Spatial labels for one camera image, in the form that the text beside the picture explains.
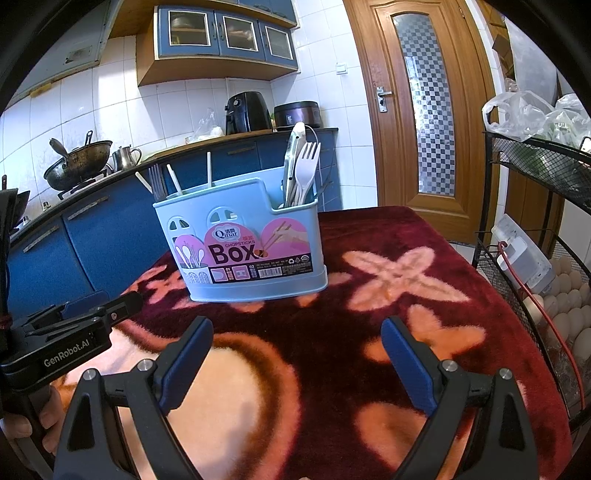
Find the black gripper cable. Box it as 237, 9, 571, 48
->
0, 186, 17, 331

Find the blue wooden wall cabinet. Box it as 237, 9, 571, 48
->
136, 4, 300, 88

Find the dark metal wok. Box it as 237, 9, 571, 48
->
43, 138, 114, 193

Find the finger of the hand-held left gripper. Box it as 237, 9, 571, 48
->
91, 291, 145, 330
62, 290, 110, 317

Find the person's left hand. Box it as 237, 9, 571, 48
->
0, 385, 62, 456

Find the light blue utensil holder box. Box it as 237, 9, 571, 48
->
152, 165, 329, 304

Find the blue kitchen counter cabinet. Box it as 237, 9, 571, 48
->
6, 126, 341, 320

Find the clear plastic bag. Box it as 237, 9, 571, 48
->
482, 89, 591, 145

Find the wooden door with glass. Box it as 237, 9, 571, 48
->
344, 0, 502, 244

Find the white plastic fork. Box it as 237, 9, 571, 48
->
296, 141, 322, 206

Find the red flower printed blanket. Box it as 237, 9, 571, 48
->
46, 205, 576, 480

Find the dark rice cooker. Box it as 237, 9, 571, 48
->
273, 101, 323, 130

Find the small steel pitcher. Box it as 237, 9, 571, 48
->
112, 145, 143, 171

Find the steel table knife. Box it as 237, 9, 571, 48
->
283, 122, 309, 208

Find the grey range hood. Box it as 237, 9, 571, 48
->
6, 0, 116, 110

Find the black air fryer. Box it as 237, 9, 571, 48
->
225, 91, 273, 136

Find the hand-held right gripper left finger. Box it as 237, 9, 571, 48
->
53, 316, 215, 480

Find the red cable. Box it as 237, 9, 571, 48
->
496, 239, 588, 408

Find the tray of eggs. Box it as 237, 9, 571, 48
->
521, 256, 591, 352

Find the large white plastic bag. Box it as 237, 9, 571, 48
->
505, 17, 562, 97

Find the black wire rack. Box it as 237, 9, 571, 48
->
470, 131, 591, 433

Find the beige plastic spoon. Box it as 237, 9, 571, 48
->
290, 159, 308, 208

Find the white power strip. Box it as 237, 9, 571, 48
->
491, 213, 557, 295

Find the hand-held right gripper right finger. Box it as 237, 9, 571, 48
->
381, 316, 541, 480

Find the plastic bag on counter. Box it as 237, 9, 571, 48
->
191, 110, 227, 140

